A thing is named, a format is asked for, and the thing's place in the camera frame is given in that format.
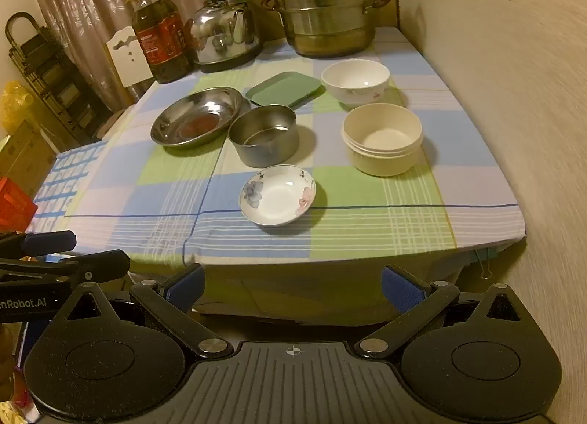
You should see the cardboard box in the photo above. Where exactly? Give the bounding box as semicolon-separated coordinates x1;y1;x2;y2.
0;123;58;197

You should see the red plastic crate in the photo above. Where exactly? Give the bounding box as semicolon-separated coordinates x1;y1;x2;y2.
0;176;38;234

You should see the cooking oil bottle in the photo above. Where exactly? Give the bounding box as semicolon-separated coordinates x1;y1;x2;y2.
126;0;193;84

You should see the blue grid patterned cloth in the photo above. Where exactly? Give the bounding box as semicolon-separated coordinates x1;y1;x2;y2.
34;142;108;218

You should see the green rectangular plate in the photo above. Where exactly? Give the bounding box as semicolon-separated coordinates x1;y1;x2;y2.
245;72;326;108

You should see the stainless steel plate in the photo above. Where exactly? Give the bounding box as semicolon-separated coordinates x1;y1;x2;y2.
150;87;244;148

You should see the checked tablecloth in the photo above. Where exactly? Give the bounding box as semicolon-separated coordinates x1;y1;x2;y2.
28;27;528;315

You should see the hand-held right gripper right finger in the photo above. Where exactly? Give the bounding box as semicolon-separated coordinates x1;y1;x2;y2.
358;264;533;358

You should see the cream plastic bowl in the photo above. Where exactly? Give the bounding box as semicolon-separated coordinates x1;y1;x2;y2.
340;130;423;177
342;103;423;152

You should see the white chair back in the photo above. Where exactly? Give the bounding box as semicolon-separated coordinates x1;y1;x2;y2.
106;26;154;99

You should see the black folding rack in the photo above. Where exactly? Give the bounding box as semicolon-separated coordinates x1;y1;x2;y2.
4;12;108;145

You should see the small floral ceramic dish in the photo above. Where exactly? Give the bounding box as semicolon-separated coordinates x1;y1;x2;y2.
238;165;317;227

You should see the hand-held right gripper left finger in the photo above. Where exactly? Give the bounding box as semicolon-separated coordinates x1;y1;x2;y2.
59;263;230;359

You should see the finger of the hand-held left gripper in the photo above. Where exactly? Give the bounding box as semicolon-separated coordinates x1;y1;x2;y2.
0;230;77;260
0;250;130;285

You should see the stainless steel kettle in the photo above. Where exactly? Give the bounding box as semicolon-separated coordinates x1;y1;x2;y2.
186;0;264;73

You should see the yellow plastic bag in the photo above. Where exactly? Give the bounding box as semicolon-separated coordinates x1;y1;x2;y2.
2;81;35;131

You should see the stainless steel steamer pot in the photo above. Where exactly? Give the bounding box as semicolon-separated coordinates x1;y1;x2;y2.
261;0;397;58

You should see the stainless steel bowl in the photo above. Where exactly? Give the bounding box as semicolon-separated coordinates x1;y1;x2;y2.
228;104;298;168

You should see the white floral ceramic bowl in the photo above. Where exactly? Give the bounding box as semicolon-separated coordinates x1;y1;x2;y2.
320;59;391;106

